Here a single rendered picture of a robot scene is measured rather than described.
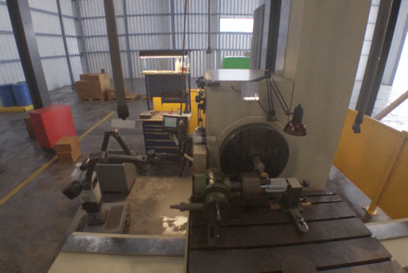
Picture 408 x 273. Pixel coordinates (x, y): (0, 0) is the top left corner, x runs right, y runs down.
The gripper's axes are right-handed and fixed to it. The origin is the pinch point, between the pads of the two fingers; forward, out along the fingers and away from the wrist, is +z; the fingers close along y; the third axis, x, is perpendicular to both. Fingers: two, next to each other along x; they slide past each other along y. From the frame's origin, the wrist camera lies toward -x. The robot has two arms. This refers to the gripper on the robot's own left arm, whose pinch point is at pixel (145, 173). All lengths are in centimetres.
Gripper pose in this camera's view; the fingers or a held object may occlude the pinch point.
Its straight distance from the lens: 244.9
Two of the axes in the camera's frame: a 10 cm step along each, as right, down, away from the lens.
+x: -8.5, 5.2, 0.4
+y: -1.7, -3.5, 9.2
